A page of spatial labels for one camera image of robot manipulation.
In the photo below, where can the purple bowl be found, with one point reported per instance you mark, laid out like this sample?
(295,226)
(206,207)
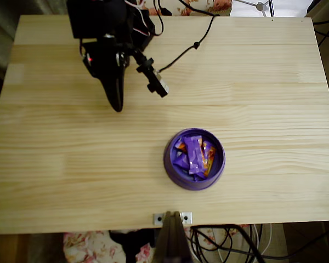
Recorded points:
(168,164)

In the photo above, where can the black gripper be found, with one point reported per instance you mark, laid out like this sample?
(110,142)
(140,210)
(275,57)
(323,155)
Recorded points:
(108,73)

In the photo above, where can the metal mounting bracket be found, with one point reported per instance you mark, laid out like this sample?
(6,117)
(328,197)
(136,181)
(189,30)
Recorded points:
(159,218)

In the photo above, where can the black stand leg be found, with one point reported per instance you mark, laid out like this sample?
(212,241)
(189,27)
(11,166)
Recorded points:
(271,9)

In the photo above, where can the black fabric item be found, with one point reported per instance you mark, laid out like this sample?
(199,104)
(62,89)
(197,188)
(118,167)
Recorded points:
(126,243)

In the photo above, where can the grey curtain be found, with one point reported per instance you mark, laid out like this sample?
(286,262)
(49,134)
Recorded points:
(5,27)

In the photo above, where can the grey metal star base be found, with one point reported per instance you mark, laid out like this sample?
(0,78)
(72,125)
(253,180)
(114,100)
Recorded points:
(260,6)

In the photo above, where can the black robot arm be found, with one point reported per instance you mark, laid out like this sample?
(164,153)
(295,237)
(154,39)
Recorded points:
(96,16)

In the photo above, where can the floral cloth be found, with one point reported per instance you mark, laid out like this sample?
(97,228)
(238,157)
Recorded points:
(85,246)
(222,5)

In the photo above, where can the purple orange candy packet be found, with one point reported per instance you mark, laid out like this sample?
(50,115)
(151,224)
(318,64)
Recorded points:
(211,153)
(194,156)
(181,146)

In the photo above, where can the dark camera stand pole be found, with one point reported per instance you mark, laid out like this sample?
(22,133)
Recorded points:
(171,241)

